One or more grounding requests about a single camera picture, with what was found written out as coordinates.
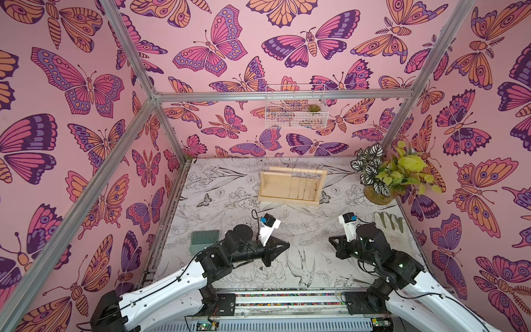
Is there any potted green leafy plant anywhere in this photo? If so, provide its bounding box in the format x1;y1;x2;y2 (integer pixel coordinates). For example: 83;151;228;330
351;141;445;206

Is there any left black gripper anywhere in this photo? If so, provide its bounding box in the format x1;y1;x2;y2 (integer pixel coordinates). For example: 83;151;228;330
230;237;289;268

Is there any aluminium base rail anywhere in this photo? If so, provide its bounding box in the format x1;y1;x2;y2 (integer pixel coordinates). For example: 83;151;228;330
111;288;470;332

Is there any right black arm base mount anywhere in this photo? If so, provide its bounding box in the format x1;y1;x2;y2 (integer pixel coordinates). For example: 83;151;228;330
342;277;394;315

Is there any beige green gardening glove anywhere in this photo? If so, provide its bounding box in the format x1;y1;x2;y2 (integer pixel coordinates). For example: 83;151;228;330
373;211;413;254

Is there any metal cage frame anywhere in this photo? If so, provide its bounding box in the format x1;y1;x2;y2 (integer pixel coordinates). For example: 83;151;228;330
1;1;475;331

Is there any white wire wall basket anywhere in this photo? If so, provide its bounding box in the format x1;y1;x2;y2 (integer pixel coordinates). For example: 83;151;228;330
263;90;329;131

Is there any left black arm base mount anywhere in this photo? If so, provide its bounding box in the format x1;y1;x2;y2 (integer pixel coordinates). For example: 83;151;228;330
196;284;236;316

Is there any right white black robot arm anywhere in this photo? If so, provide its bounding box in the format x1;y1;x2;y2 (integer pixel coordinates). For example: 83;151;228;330
329;214;495;331

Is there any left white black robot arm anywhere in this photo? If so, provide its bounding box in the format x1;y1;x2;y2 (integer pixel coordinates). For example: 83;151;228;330
89;224;290;331

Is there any small succulent in basket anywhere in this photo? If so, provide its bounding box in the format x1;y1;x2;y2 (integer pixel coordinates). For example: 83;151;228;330
308;105;322;113

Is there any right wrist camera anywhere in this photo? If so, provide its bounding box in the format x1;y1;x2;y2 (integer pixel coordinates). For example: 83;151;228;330
338;212;358;242

